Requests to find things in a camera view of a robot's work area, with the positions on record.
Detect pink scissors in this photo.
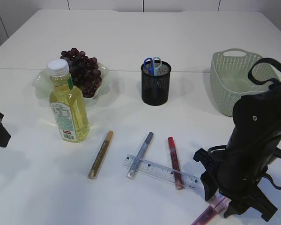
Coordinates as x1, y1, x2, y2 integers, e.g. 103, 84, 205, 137
192, 195, 229, 225

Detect light green woven basket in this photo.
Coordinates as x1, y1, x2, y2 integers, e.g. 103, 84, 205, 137
210, 48, 272, 117

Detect purple grape bunch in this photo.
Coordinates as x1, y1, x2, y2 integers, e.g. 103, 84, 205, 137
60, 47, 101, 98

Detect yellow tea bottle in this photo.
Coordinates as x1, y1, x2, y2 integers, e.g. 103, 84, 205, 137
46, 59, 89, 143

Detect red glitter pen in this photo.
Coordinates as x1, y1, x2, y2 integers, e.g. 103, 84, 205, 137
168, 136, 184, 190

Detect black mesh pen holder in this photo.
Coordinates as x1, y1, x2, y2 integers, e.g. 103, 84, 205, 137
141, 60, 171, 106

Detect clear plastic ruler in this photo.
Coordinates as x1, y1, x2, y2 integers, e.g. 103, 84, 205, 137
123, 154, 203, 192

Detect blue scissors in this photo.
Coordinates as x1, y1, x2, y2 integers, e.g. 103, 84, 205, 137
143, 57, 162, 76

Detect gold glitter pen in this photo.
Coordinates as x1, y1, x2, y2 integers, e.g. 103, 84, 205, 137
88, 130, 114, 180

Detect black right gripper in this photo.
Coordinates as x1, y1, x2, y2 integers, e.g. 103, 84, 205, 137
193, 85, 281, 222

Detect silver glitter pen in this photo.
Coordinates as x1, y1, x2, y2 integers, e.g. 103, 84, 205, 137
126, 132, 154, 180

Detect green wavy glass plate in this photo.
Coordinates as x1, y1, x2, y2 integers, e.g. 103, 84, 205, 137
32, 62, 110, 106

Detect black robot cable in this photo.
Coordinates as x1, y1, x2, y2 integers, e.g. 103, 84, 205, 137
248, 57, 281, 88

